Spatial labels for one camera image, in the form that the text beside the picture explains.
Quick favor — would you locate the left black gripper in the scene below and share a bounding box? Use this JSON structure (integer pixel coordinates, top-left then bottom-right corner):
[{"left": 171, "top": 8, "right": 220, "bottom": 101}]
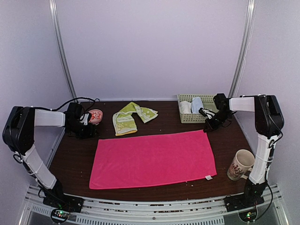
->
[{"left": 65, "top": 120, "right": 99, "bottom": 140}]

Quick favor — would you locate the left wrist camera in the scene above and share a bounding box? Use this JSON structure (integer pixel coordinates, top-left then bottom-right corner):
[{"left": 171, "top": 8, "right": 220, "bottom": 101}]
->
[{"left": 79, "top": 112, "right": 91, "bottom": 126}]

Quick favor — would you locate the left aluminium corner post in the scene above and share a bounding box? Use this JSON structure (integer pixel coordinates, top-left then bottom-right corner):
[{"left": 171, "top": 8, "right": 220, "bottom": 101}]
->
[{"left": 49, "top": 0, "right": 77, "bottom": 98}]

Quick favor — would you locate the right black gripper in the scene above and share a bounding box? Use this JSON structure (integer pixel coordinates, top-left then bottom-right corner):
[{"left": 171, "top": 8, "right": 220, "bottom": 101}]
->
[{"left": 204, "top": 110, "right": 232, "bottom": 132}]

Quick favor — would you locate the cream mug red pattern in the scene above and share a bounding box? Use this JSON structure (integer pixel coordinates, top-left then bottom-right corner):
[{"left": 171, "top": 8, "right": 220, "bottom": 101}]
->
[{"left": 227, "top": 149, "right": 255, "bottom": 181}]

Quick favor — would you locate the green patterned towel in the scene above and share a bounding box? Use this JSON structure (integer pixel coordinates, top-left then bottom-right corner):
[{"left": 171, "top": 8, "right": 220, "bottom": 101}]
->
[{"left": 112, "top": 102, "right": 158, "bottom": 136}]

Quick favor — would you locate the pink towel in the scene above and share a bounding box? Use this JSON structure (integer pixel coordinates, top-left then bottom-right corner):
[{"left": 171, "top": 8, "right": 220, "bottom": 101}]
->
[{"left": 89, "top": 130, "right": 217, "bottom": 190}]

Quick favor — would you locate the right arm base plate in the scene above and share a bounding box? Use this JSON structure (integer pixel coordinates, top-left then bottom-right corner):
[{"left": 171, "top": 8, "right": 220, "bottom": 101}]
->
[{"left": 224, "top": 194, "right": 265, "bottom": 212}]

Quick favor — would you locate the right circuit board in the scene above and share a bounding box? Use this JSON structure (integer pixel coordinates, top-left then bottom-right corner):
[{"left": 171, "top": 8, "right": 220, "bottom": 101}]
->
[{"left": 239, "top": 209, "right": 258, "bottom": 222}]

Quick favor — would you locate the red patterned bowl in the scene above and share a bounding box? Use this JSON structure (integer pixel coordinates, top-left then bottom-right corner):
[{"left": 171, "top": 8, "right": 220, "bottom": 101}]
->
[{"left": 89, "top": 109, "right": 103, "bottom": 125}]

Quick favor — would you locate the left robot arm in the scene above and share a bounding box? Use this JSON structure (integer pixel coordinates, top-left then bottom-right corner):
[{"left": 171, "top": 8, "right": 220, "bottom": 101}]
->
[{"left": 2, "top": 102, "right": 96, "bottom": 208}]

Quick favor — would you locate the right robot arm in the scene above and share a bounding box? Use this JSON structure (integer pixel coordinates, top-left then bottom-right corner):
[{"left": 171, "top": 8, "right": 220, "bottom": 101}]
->
[{"left": 204, "top": 93, "right": 284, "bottom": 207}]

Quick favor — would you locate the aluminium corner post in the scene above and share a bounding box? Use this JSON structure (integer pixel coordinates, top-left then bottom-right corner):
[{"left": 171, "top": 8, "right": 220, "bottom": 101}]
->
[
  {"left": 49, "top": 0, "right": 77, "bottom": 98},
  {"left": 228, "top": 0, "right": 255, "bottom": 98}
]

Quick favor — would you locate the left circuit board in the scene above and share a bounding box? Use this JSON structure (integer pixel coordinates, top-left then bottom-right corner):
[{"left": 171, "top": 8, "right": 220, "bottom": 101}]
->
[{"left": 50, "top": 209, "right": 70, "bottom": 224}]

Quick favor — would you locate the light blue rolled towel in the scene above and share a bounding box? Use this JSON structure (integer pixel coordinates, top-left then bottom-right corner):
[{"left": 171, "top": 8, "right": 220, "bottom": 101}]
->
[{"left": 191, "top": 97, "right": 203, "bottom": 114}]

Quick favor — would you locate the right aluminium corner post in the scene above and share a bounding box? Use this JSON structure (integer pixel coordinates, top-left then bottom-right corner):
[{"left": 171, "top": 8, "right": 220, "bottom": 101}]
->
[{"left": 228, "top": 0, "right": 255, "bottom": 98}]

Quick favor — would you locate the circuit board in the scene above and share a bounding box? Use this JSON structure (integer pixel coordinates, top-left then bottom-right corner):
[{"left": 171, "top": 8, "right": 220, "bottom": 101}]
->
[
  {"left": 239, "top": 209, "right": 258, "bottom": 222},
  {"left": 50, "top": 209, "right": 70, "bottom": 224}
]

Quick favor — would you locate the white rolled towel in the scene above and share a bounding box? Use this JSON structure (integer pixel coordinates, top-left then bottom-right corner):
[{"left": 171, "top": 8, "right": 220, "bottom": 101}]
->
[{"left": 179, "top": 101, "right": 191, "bottom": 114}]

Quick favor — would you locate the aluminium front rail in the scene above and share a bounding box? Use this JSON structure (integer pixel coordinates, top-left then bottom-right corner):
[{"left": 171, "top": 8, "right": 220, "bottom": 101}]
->
[{"left": 17, "top": 185, "right": 289, "bottom": 225}]

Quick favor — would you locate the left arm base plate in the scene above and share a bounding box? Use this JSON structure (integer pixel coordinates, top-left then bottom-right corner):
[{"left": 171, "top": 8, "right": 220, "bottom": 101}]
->
[{"left": 43, "top": 195, "right": 84, "bottom": 213}]

